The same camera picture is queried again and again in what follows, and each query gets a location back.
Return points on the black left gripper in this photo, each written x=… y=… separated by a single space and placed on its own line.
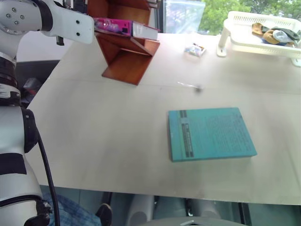
x=60 y=40

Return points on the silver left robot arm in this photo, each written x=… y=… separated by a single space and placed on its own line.
x=14 y=141

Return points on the pink book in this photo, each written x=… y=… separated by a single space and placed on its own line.
x=113 y=25

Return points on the wooden bookshelf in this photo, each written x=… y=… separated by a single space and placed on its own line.
x=127 y=66

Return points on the dark red hardcover book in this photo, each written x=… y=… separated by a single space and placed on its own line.
x=145 y=31

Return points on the teal book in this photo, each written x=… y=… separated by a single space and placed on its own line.
x=211 y=134

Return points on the stacked books behind shelf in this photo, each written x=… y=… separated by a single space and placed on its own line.
x=152 y=3

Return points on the small colourful packet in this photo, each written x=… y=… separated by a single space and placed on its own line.
x=195 y=50

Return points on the small dark clip with clear strip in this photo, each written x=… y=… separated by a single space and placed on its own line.
x=198 y=89

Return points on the blue plaid cloth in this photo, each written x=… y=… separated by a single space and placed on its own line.
x=70 y=212

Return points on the black shoe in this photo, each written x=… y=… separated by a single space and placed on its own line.
x=104 y=214

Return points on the white plastic basket rack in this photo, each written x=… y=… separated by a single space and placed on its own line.
x=244 y=44

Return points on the brown sock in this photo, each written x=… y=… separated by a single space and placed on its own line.
x=256 y=28

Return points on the tan sock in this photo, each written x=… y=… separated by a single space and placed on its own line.
x=269 y=37

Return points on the light grey sock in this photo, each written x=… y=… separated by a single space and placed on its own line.
x=279 y=35

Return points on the crumpled cloth items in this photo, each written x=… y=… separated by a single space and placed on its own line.
x=290 y=34

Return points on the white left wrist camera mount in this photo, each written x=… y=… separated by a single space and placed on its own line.
x=70 y=26

